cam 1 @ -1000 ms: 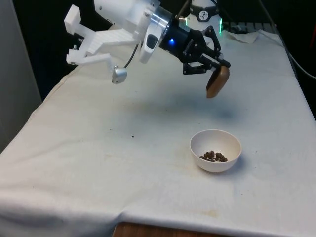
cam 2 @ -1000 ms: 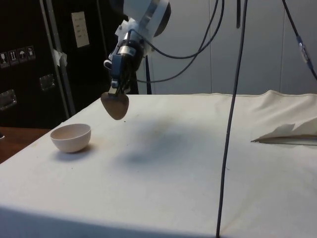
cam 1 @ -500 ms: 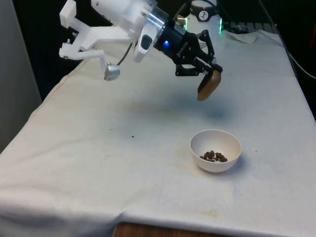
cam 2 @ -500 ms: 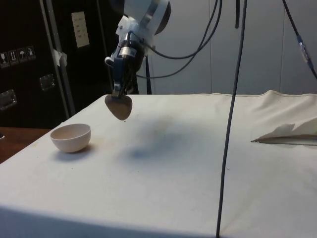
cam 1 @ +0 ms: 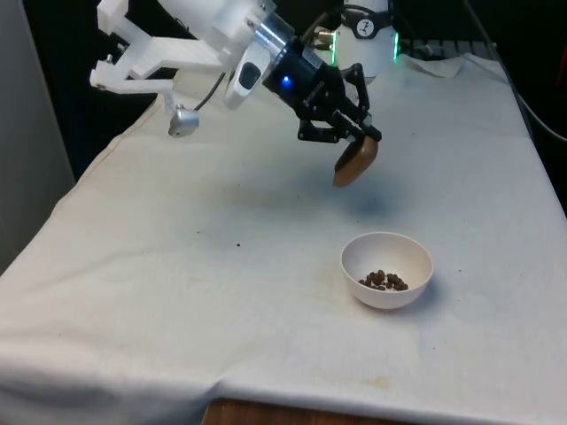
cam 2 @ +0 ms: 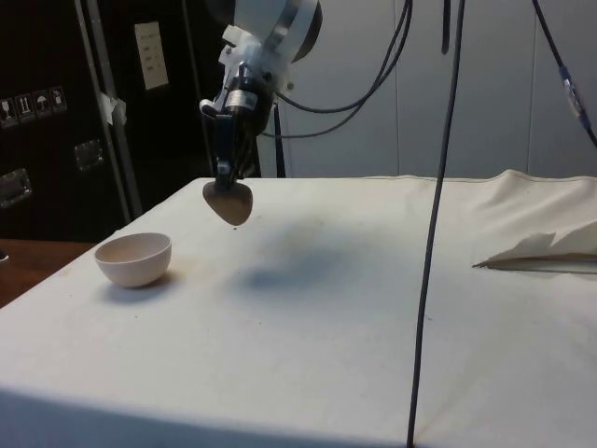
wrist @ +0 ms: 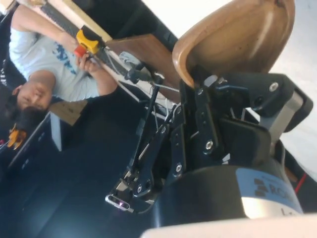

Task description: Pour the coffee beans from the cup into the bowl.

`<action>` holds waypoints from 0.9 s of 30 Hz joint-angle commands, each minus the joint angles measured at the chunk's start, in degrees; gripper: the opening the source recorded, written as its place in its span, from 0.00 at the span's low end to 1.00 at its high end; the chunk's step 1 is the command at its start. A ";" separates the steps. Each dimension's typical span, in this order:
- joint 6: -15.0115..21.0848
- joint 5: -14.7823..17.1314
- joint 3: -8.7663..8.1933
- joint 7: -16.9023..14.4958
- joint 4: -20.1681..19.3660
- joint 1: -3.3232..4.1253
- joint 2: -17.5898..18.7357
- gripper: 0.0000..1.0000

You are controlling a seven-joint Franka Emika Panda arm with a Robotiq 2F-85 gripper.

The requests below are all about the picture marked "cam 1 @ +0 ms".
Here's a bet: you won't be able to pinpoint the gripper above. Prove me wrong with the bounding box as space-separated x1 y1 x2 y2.
264 37 383 146

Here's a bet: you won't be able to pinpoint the white bowl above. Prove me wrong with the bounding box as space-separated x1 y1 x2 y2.
339 232 435 311

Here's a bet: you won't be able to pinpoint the coffee beans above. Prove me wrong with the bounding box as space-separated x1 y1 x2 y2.
357 269 410 293

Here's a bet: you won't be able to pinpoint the grey cabinet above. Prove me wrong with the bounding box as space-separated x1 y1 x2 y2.
0 0 77 276

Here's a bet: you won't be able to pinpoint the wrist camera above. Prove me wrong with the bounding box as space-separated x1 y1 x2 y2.
222 43 272 110

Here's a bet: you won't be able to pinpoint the black cable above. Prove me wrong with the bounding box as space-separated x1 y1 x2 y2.
193 70 228 112
460 0 567 143

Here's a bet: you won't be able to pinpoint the small silver camera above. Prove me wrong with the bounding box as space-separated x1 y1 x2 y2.
167 104 201 139

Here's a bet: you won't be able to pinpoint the white printed bracket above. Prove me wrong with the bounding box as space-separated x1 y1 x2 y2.
89 0 231 112

